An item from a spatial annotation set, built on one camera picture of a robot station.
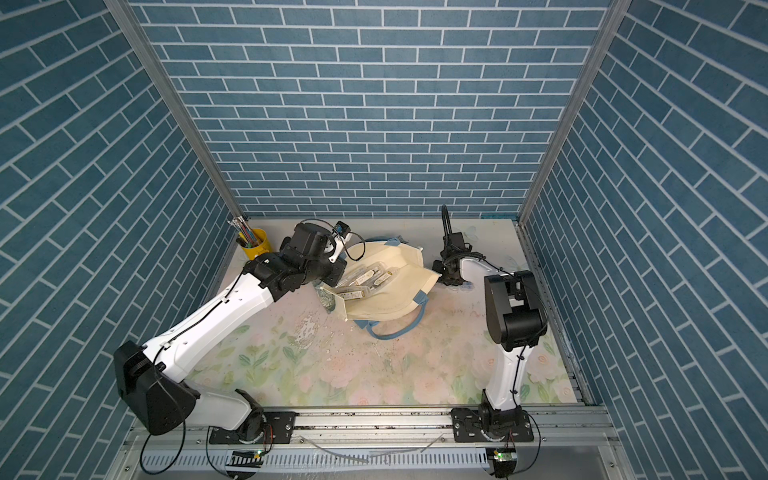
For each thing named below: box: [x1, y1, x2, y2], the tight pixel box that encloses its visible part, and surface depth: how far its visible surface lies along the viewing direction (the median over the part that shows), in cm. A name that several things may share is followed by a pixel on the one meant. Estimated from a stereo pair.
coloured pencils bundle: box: [227, 215, 263, 248], surface depth 101 cm
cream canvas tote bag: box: [319, 237, 441, 341], surface depth 88 cm
